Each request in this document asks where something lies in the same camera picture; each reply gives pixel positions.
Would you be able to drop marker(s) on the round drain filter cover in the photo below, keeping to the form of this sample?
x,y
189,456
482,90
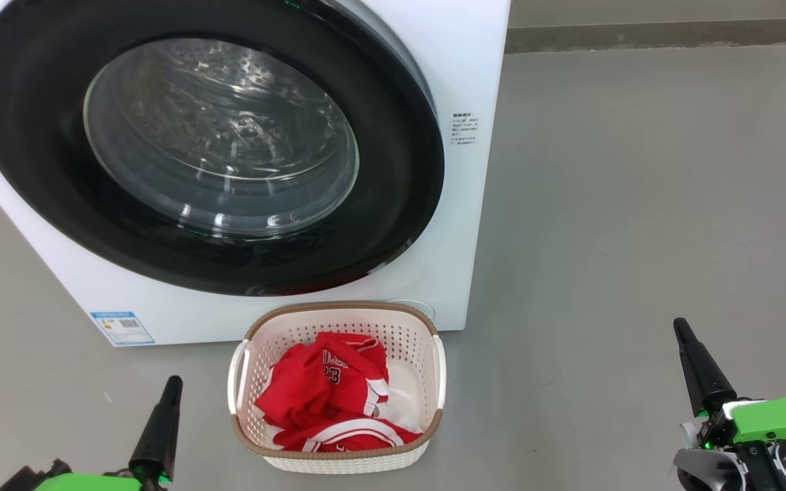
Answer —
x,y
420,308

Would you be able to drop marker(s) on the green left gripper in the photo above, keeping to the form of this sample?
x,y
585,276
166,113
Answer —
x,y
86,483

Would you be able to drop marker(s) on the cream perforated laundry basket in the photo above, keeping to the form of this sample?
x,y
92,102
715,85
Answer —
x,y
400,327

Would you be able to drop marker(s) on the white front-load washing machine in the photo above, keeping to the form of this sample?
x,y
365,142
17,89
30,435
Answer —
x,y
454,225

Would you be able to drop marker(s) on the black round glass washer door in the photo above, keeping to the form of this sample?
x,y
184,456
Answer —
x,y
38,157

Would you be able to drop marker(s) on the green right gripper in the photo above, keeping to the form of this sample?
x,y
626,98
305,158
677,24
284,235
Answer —
x,y
782,419

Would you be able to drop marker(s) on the blue energy label sticker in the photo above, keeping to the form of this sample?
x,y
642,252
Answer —
x,y
122,329

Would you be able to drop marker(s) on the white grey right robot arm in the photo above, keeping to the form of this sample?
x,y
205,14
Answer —
x,y
707,467

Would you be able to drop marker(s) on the red white basketball jersey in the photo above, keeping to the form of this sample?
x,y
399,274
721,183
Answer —
x,y
318,395

